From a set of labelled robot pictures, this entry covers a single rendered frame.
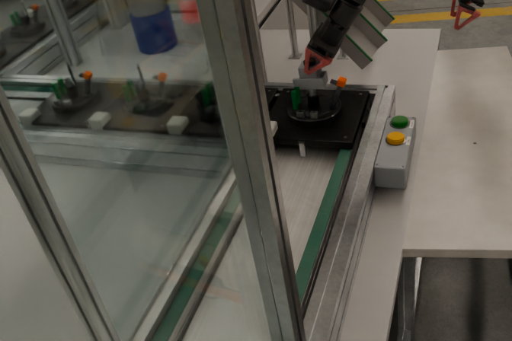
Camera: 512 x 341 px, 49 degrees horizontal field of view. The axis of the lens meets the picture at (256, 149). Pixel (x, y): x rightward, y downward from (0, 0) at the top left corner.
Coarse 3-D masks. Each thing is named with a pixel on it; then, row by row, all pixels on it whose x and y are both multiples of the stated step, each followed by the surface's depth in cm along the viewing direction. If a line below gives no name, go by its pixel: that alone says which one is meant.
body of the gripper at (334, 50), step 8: (328, 16) 127; (320, 24) 133; (328, 24) 126; (336, 24) 125; (320, 32) 129; (328, 32) 127; (336, 32) 126; (344, 32) 127; (312, 40) 127; (320, 40) 128; (328, 40) 128; (336, 40) 128; (328, 48) 128; (336, 48) 129; (328, 56) 128
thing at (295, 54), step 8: (288, 0) 185; (288, 8) 187; (312, 8) 148; (256, 16) 157; (288, 16) 188; (312, 16) 150; (256, 24) 157; (288, 24) 190; (312, 24) 151; (256, 32) 158; (312, 32) 153; (296, 40) 194; (296, 48) 195; (296, 56) 196; (344, 56) 190; (264, 64) 166; (264, 72) 167; (264, 80) 167
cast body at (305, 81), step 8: (304, 64) 136; (312, 64) 135; (304, 72) 136; (320, 72) 138; (296, 80) 140; (304, 80) 137; (312, 80) 136; (320, 80) 136; (304, 88) 139; (312, 88) 138; (320, 88) 137
